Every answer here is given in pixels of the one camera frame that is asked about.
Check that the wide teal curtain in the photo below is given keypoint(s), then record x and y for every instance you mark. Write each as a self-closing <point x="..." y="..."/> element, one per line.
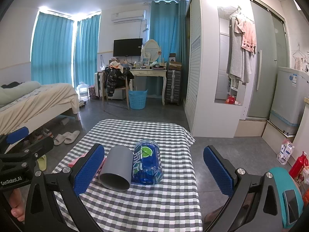
<point x="52" y="50"/>

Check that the person's left hand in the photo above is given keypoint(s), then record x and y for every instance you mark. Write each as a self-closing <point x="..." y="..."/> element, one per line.
<point x="17" y="205"/>

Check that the white wardrobe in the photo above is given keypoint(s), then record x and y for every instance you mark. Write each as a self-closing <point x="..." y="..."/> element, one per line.
<point x="202" y="77"/>

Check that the grey slipper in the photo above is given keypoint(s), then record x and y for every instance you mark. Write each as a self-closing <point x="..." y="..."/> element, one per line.
<point x="64" y="120"/>

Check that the white air conditioner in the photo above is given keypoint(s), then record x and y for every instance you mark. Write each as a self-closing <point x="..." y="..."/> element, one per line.
<point x="128" y="16"/>

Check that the clear water jug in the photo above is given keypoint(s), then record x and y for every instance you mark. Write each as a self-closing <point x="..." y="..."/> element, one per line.
<point x="83" y="91"/>

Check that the black smartphone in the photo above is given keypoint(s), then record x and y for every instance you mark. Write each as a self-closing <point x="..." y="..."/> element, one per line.
<point x="291" y="206"/>

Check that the bed with beige sheet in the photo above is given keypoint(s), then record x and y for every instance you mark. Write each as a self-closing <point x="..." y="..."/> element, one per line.
<point x="41" y="101"/>

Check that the teal rounded object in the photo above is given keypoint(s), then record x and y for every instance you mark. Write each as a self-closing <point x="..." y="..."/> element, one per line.
<point x="280" y="181"/>

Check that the grey cup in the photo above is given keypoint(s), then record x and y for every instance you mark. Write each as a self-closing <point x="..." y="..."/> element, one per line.
<point x="115" y="164"/>

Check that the peach cloth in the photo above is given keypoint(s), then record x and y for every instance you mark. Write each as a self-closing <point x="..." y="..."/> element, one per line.
<point x="116" y="65"/>

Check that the grey checkered tablecloth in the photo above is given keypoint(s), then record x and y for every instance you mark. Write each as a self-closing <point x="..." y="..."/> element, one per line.
<point x="169" y="198"/>

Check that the pink flat object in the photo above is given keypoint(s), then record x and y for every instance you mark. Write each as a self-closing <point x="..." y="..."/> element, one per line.
<point x="77" y="161"/>

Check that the frosted glass door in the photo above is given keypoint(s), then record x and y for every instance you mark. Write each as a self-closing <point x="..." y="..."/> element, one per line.
<point x="263" y="65"/>

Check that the yellow green slipper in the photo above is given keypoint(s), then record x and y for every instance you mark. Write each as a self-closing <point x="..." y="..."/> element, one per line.
<point x="42" y="163"/>

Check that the pale green duvet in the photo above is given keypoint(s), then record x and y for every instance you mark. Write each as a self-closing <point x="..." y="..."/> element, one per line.
<point x="17" y="90"/>

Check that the red toy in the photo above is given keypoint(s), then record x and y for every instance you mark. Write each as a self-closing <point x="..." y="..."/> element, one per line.
<point x="230" y="99"/>

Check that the blue laundry basket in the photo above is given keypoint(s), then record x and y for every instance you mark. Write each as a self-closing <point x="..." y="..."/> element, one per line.
<point x="138" y="100"/>

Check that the dark jacket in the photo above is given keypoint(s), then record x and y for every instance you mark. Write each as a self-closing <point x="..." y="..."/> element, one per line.
<point x="115" y="78"/>

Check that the tall teal curtain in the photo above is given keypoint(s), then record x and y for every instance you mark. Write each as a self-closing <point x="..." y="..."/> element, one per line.
<point x="166" y="33"/>

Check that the grey hanging towel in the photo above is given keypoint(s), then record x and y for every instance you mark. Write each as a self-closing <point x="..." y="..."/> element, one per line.
<point x="237" y="60"/>

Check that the shoes under bed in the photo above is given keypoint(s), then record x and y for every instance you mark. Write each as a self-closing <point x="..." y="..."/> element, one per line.
<point x="43" y="134"/>

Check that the white slipper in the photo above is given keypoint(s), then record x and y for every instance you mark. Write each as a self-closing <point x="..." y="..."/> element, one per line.
<point x="58" y="139"/>
<point x="72" y="137"/>

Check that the narrow teal curtain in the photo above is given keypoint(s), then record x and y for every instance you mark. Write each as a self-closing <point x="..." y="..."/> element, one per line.
<point x="87" y="50"/>

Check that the white refill pouch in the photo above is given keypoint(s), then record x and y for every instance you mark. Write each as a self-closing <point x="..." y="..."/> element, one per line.
<point x="285" y="151"/>

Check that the white oval mirror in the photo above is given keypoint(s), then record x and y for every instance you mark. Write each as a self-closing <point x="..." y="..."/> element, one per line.
<point x="151" y="48"/>

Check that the white dressing table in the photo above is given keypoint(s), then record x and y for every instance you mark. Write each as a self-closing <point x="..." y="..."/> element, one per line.
<point x="149" y="72"/>

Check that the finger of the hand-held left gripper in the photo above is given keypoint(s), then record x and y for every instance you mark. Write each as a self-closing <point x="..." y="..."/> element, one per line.
<point x="41" y="146"/>
<point x="17" y="135"/>

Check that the red plastic bottle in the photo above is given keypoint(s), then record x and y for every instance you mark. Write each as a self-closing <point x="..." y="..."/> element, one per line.
<point x="299" y="165"/>

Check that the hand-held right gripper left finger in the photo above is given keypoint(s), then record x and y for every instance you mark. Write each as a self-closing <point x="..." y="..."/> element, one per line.
<point x="88" y="171"/>

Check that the hanger with pink cloths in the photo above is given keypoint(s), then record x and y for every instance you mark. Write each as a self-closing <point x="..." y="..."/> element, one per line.
<point x="299" y="61"/>

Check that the blue cut plastic bottle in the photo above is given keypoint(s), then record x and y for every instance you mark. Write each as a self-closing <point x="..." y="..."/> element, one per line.
<point x="147" y="166"/>

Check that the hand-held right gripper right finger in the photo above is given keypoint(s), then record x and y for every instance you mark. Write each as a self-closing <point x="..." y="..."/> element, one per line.
<point x="218" y="174"/>

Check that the pink patterned bin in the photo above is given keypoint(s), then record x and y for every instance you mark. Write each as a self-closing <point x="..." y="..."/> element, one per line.
<point x="92" y="92"/>

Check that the pink hanging towel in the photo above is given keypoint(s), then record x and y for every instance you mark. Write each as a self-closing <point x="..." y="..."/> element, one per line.
<point x="249" y="36"/>

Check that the cardboard box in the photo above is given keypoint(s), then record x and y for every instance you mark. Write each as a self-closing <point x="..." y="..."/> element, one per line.
<point x="175" y="65"/>

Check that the black television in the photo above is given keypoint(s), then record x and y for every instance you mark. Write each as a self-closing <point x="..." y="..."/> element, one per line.
<point x="128" y="47"/>

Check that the white washing machine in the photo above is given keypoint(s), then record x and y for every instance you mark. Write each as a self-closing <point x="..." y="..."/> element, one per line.
<point x="287" y="96"/>

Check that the grey suitcase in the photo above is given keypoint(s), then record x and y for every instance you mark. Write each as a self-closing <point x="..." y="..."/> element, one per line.
<point x="173" y="87"/>

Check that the wooden chair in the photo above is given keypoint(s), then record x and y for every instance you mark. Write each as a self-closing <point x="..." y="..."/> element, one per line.
<point x="120" y="91"/>

